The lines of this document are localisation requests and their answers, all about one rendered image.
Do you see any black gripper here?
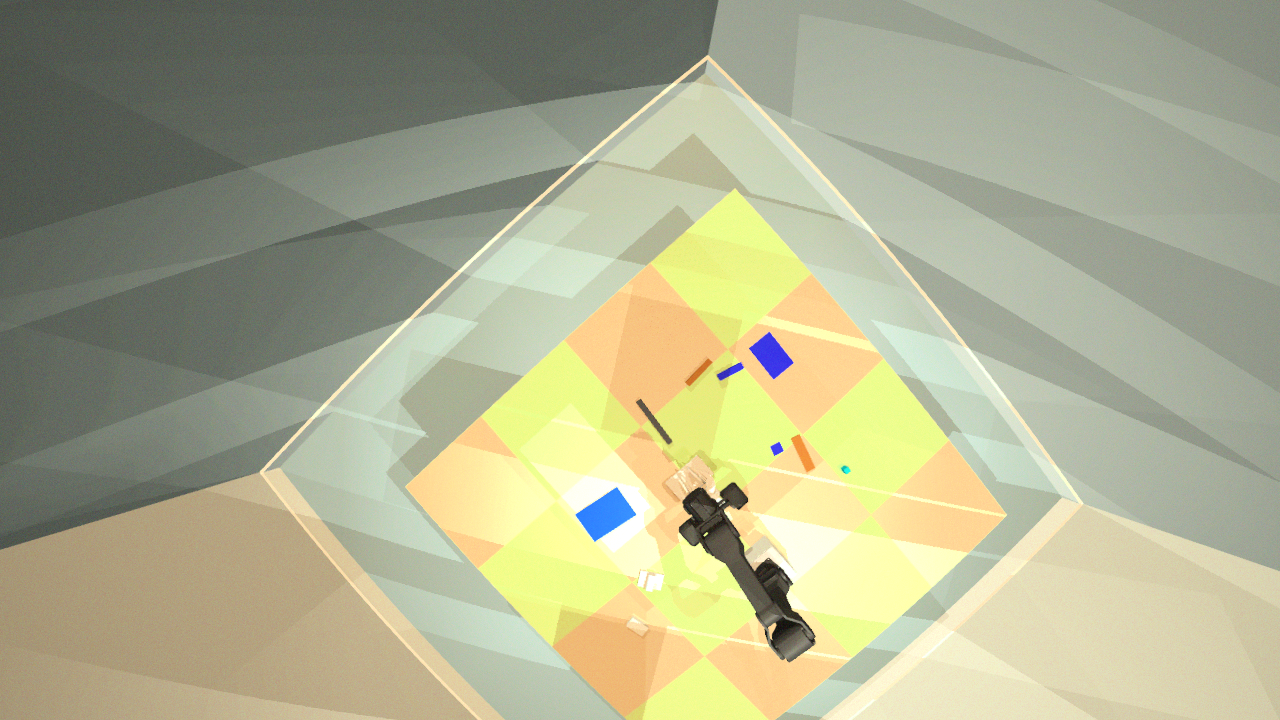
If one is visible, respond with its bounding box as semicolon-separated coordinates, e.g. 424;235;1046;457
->
678;482;748;546

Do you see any dark grey long flat bar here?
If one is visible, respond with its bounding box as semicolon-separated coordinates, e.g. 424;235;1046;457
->
636;398;673;445

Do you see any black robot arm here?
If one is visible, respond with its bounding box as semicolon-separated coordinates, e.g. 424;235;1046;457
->
682;487;817;662

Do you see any blue flat plate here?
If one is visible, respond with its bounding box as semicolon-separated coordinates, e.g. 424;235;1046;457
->
575;487;636;542

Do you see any orange flat bar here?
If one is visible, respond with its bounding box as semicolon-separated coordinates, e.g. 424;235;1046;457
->
791;434;815;471

